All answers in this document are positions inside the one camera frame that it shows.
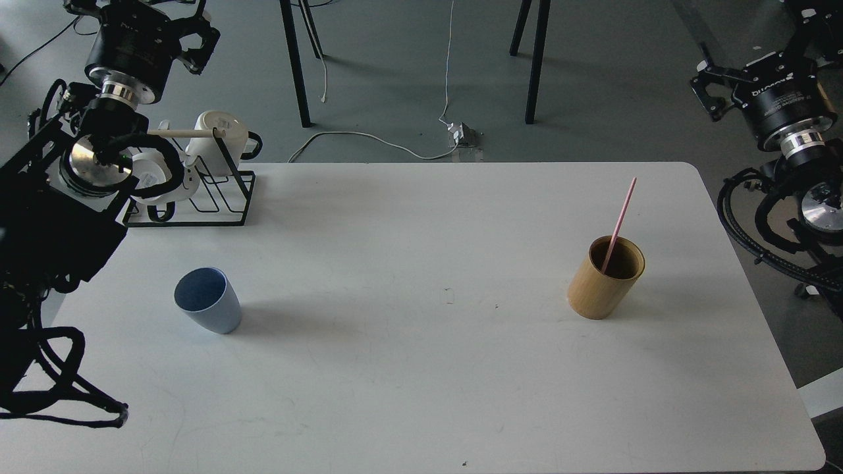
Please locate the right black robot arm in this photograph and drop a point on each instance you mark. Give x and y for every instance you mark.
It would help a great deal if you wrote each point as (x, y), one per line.
(786, 213)

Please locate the white power plug adapter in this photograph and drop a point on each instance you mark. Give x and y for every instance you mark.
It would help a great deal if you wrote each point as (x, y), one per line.
(465, 143)

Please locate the black table leg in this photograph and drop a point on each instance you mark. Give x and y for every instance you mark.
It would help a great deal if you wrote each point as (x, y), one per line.
(291, 38)
(537, 59)

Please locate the black table leg left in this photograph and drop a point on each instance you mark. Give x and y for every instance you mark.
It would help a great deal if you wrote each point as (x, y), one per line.
(291, 38)

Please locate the bamboo cylinder holder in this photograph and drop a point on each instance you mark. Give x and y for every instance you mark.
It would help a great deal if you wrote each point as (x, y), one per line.
(606, 275)

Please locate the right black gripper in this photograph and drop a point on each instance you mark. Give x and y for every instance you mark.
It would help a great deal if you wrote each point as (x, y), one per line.
(779, 95)

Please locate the black wire mug rack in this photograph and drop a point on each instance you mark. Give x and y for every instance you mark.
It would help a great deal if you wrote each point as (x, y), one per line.
(219, 201)

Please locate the white mug lower left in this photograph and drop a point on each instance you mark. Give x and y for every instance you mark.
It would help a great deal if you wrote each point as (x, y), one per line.
(150, 169)

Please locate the black table leg right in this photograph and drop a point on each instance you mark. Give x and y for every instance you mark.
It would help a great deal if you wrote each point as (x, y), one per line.
(537, 59)

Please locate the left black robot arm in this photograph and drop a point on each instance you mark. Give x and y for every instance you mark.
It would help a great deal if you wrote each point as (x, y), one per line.
(89, 153)

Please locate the white mug on rack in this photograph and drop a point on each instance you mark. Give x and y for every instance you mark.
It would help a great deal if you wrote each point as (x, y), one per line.
(231, 141)

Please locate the blue plastic cup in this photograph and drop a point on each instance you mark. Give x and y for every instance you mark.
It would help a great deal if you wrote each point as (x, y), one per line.
(207, 297)

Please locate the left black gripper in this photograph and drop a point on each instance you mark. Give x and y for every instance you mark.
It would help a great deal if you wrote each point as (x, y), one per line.
(137, 44)

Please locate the pink chopstick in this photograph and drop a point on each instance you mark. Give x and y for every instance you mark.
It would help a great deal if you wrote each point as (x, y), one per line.
(618, 225)

